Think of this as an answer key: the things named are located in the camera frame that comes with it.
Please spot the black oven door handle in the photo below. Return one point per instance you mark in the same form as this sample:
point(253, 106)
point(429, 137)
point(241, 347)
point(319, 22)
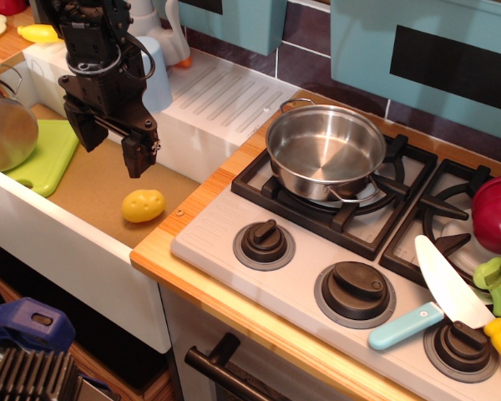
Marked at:
point(213, 366)

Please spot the white knife blue handle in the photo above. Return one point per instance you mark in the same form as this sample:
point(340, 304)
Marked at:
point(453, 299)

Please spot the black left burner grate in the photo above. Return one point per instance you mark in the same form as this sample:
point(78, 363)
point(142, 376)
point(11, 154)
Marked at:
point(361, 228)

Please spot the small orange toy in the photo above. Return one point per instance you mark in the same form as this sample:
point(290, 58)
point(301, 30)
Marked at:
point(185, 63)

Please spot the black right stove knob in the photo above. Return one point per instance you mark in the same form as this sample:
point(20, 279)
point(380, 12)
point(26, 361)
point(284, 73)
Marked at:
point(461, 348)

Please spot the yellow toy potato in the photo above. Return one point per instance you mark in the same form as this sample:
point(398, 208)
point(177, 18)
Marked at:
point(142, 205)

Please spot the teal wall cabinet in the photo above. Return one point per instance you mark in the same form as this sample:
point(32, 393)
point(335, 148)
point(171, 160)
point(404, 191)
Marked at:
point(257, 26)
point(441, 57)

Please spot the teal left wall cabinet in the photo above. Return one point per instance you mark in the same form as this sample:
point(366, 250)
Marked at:
point(257, 26)

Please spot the black right burner grate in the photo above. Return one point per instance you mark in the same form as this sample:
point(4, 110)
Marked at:
point(443, 213)

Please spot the white toy sink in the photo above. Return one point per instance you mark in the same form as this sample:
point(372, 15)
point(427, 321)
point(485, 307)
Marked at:
point(77, 237)

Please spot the stainless steel pot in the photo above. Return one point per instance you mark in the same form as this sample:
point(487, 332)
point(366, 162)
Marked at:
point(18, 125)

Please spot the yellow toy bottle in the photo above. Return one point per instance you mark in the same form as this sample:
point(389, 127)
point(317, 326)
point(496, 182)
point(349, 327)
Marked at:
point(39, 33)

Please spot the black stove knob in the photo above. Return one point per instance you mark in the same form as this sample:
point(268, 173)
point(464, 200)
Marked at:
point(355, 290)
point(461, 348)
point(263, 242)

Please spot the teal right wall cabinet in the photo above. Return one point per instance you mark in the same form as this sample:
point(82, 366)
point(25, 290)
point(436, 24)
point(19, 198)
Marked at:
point(441, 57)

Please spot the light blue plastic cup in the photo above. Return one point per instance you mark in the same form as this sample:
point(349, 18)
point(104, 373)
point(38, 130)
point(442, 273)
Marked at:
point(157, 96)

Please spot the stainless steel pan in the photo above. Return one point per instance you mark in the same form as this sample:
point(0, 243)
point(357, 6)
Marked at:
point(325, 153)

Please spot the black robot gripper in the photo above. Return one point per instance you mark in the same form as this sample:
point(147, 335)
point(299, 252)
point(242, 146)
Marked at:
point(105, 92)

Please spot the red toy bowl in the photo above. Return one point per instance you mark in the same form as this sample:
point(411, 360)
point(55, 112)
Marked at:
point(486, 214)

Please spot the black left stove knob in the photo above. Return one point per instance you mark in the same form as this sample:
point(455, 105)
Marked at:
point(263, 242)

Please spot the red toy cup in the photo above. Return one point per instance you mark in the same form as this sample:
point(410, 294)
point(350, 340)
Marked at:
point(12, 7)

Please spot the blue clamp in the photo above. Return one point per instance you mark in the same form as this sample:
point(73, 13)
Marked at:
point(33, 325)

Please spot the black burner grate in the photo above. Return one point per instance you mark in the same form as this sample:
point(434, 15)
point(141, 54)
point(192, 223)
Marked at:
point(443, 213)
point(361, 228)

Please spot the black finned heat sink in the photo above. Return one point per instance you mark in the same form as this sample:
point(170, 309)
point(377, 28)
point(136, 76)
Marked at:
point(38, 376)

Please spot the black middle stove knob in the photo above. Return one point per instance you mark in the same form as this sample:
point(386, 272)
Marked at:
point(355, 290)

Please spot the grey toy stove top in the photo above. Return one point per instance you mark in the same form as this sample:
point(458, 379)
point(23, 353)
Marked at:
point(288, 288)

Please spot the white toy faucet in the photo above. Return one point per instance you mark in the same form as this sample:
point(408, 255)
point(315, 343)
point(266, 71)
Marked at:
point(147, 22)

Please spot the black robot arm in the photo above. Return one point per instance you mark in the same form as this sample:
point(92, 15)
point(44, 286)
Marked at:
point(111, 14)

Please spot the green cutting board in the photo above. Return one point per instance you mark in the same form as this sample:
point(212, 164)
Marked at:
point(44, 168)

